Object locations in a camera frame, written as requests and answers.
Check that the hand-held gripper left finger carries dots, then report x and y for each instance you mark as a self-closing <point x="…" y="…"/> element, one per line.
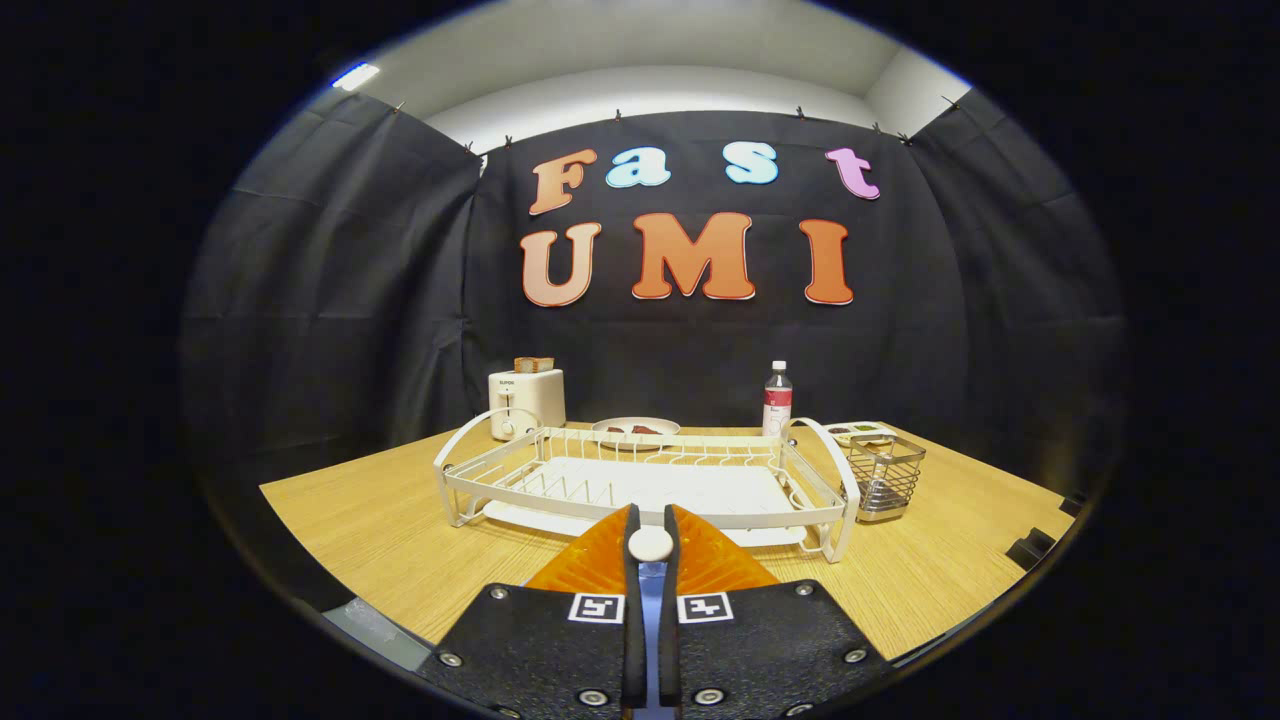
<point x="633" y="640"/>

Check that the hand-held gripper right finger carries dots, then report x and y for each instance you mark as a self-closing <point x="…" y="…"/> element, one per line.
<point x="668" y="640"/>

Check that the light blue plate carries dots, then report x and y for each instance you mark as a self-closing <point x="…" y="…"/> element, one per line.
<point x="652" y="600"/>

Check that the beige plate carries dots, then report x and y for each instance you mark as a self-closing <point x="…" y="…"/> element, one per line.
<point x="668" y="423"/>

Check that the white divided dish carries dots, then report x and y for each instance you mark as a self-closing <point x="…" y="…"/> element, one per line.
<point x="882" y="428"/>

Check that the white toaster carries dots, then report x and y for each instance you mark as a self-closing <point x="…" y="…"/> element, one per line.
<point x="535" y="400"/>

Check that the clear bottle red label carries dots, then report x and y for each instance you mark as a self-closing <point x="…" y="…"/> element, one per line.
<point x="777" y="400"/>

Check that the toasted bread slice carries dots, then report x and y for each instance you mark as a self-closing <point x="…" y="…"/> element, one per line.
<point x="534" y="365"/>

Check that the black table edge block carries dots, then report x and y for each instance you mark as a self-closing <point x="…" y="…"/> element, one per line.
<point x="1072" y="505"/>
<point x="1030" y="550"/>

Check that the black backdrop cloth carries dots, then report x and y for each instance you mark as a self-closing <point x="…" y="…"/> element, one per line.
<point x="350" y="300"/>

